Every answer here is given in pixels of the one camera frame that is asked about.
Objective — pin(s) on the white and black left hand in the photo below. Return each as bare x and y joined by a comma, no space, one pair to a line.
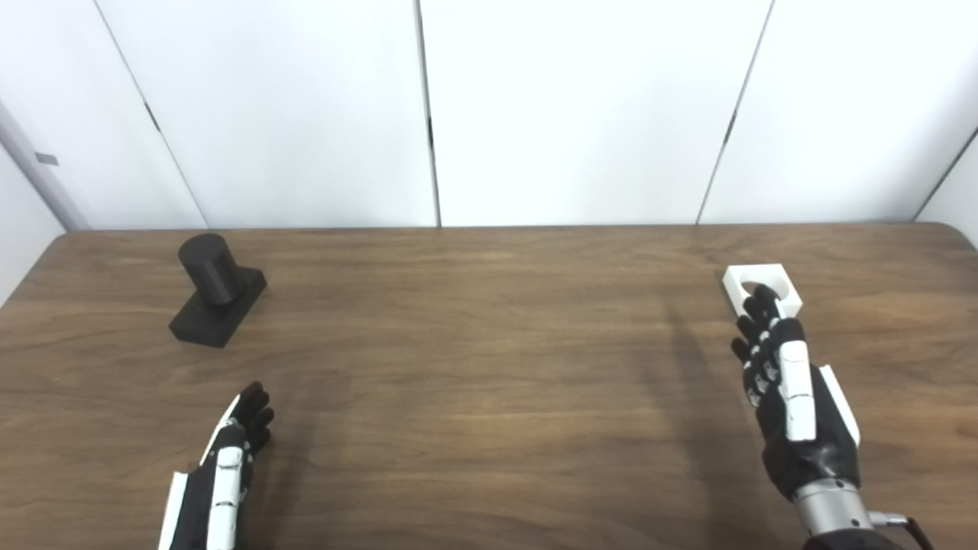
221,489

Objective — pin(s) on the small grey wall label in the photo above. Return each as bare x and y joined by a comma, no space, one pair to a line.
46,159

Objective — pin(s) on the white and black right hand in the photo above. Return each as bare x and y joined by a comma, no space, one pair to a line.
798,412

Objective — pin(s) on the white square piece with hole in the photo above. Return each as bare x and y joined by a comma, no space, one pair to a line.
737,276

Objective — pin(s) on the black peg with square base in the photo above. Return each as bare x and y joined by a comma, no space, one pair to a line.
214,294

